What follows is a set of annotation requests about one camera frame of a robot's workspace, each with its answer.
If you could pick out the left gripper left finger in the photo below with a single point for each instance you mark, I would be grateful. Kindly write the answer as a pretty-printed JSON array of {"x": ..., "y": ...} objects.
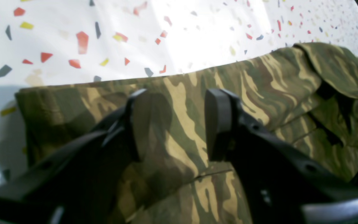
[{"x": 78, "y": 183}]

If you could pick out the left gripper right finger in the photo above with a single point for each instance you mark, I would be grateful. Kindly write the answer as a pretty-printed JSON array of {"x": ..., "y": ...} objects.
[{"x": 281, "y": 183}]

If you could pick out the camouflage T-shirt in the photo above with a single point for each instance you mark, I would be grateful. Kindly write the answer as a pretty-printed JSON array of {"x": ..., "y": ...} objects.
[{"x": 307, "y": 95}]

